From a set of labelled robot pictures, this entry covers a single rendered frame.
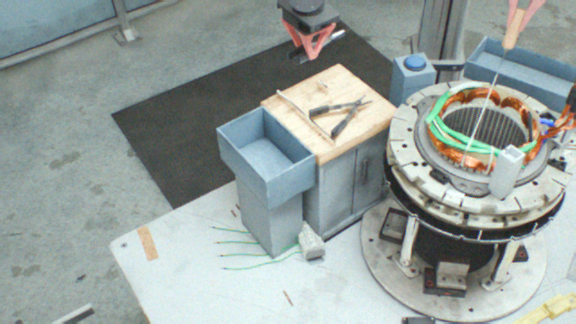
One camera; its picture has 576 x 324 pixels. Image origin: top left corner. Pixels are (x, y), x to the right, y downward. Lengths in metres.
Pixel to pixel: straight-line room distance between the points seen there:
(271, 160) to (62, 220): 1.46
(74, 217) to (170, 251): 1.21
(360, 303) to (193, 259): 0.36
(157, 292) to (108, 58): 2.09
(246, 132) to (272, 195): 0.17
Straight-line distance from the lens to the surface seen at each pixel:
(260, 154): 1.20
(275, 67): 2.97
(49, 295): 2.33
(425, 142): 1.07
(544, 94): 1.31
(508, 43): 0.97
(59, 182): 2.66
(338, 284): 1.26
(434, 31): 1.50
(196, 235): 1.35
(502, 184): 1.00
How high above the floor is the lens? 1.85
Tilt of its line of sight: 47 degrees down
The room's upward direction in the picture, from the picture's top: 2 degrees counter-clockwise
